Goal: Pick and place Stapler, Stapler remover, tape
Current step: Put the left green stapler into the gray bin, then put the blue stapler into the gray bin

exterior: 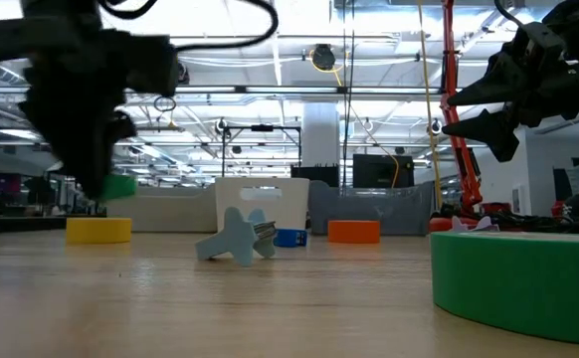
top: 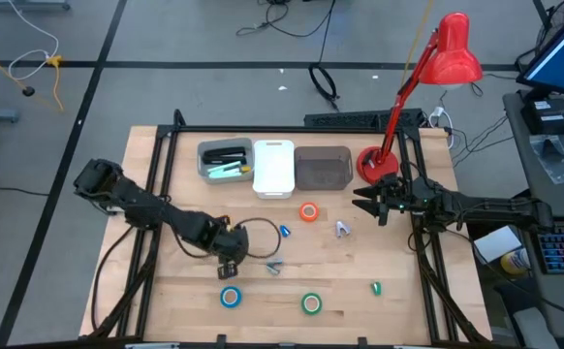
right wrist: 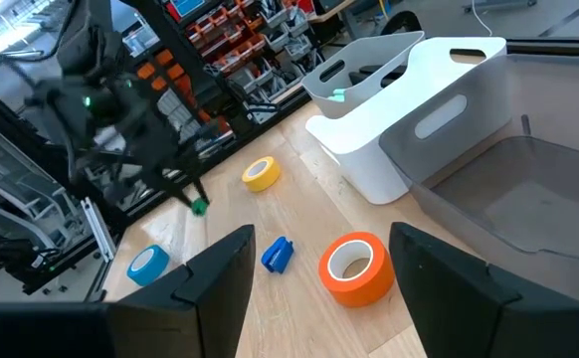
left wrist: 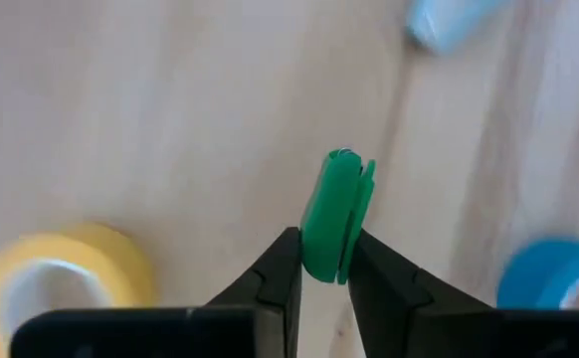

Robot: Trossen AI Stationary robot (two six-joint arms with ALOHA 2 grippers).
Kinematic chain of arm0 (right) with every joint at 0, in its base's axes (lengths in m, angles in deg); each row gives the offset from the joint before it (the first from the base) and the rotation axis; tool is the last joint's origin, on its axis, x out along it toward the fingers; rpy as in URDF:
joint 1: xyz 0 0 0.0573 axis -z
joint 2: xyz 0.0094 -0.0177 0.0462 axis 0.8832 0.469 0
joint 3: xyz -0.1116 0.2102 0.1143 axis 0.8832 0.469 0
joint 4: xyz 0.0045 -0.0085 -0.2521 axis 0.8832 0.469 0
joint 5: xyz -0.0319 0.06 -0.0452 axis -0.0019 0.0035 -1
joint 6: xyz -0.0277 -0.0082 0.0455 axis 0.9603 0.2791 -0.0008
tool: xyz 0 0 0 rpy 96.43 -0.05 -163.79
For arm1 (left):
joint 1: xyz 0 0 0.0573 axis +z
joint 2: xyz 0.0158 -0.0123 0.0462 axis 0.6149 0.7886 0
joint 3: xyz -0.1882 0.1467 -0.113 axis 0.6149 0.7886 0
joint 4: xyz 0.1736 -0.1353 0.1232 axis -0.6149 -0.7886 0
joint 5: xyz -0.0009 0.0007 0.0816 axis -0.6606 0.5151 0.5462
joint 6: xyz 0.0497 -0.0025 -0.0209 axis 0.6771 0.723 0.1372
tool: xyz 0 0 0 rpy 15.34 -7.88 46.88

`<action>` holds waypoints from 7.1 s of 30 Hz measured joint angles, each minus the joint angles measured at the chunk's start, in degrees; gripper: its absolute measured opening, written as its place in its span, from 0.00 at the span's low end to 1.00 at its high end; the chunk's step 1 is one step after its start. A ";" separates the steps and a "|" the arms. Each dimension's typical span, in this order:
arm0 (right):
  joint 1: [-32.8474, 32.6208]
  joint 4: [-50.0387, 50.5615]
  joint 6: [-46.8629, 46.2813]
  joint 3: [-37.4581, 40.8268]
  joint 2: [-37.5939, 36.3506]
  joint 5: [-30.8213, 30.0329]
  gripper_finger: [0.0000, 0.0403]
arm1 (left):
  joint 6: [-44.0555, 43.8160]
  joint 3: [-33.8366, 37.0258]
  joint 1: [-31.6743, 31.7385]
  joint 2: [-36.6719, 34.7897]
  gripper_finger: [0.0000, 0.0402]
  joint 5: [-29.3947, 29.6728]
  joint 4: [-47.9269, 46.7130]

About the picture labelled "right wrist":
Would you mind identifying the blue tape roll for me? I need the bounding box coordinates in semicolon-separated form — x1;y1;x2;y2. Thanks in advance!
125;243;171;288

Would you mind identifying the light grey plastic bin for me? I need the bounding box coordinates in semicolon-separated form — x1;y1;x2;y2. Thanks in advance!
300;30;427;120

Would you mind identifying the orange tape roll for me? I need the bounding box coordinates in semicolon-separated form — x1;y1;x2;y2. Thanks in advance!
317;231;397;308

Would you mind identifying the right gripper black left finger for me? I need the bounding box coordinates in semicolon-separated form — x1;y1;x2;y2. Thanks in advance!
107;224;257;358

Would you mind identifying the small blue stapler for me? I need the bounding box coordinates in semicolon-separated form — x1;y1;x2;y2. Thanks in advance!
260;236;295;275

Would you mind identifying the shelf with small parts bins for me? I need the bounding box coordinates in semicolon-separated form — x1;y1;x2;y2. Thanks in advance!
119;0;350;150

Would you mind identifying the yellow tape roll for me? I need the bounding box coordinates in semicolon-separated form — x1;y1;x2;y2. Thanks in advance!
241;155;283;194

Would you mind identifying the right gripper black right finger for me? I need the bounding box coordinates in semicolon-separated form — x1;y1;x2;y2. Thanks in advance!
389;222;579;358

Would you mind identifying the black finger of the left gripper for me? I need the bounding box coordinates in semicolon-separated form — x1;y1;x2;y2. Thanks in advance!
193;178;210;204
162;181;195;209

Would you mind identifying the black chair base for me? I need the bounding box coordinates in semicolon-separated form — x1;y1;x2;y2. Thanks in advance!
380;10;423;37

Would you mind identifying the white plastic bin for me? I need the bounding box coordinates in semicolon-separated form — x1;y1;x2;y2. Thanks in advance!
304;36;509;206

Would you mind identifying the white desk frame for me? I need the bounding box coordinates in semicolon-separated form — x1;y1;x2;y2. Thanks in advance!
0;131;90;240

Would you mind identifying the dark translucent plastic bin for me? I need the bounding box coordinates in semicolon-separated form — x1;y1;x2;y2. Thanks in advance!
378;53;579;308

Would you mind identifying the black aluminium table frame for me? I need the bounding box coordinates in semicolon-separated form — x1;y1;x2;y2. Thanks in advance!
0;0;320;299

